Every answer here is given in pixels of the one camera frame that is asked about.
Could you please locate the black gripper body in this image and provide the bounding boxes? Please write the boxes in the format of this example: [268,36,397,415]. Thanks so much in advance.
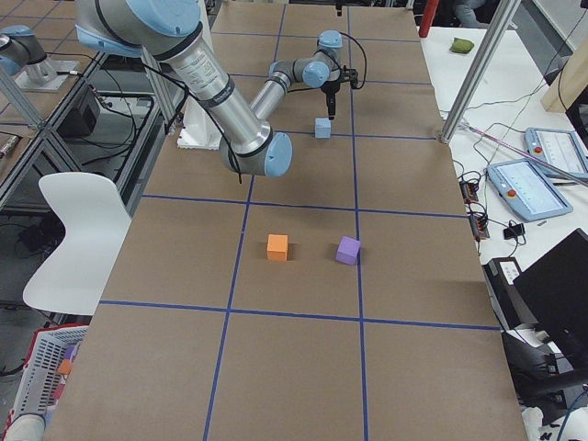
[321,79,342,95]

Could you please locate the light blue foam block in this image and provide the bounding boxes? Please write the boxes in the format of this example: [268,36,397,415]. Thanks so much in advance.
[314,118,332,139]

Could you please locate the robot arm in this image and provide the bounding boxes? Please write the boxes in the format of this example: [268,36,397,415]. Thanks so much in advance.
[76,1,343,177]

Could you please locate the purple foam block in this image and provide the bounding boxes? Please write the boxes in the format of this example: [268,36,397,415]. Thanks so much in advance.
[335,236,361,266]

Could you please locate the orange foam block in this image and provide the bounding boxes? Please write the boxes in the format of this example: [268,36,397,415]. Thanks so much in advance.
[266,233,288,262]

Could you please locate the green bean bag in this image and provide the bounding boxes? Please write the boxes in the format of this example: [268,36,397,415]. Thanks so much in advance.
[449,38,475,54]

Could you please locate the reacher grabber tool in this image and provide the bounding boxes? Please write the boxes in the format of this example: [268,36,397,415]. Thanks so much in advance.
[458,122,587,185]

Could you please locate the near teach pendant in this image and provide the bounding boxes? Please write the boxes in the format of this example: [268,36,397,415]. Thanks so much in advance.
[487,160,573,222]

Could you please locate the teach pendant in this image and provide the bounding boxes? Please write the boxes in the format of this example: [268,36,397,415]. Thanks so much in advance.
[525,128,587,178]
[487,160,573,222]

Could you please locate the far teach pendant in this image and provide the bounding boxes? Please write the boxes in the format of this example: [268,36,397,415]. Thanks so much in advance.
[525,128,587,178]

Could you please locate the white chair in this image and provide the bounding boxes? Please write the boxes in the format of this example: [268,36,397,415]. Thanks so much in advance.
[23,172,131,316]

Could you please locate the black laptop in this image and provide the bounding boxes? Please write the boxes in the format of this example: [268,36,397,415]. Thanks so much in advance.
[514,228,587,368]

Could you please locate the white plastic basket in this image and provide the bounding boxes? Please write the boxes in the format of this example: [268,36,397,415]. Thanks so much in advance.
[6,324,88,425]

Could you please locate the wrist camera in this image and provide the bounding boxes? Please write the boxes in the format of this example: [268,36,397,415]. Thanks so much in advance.
[342,67,359,90]

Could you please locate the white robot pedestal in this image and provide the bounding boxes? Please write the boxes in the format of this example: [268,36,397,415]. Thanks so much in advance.
[176,0,231,152]

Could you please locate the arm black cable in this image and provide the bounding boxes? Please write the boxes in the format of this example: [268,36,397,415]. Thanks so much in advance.
[141,31,368,185]

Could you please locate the aluminium frame post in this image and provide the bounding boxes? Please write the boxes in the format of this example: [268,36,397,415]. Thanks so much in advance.
[439,0,521,144]

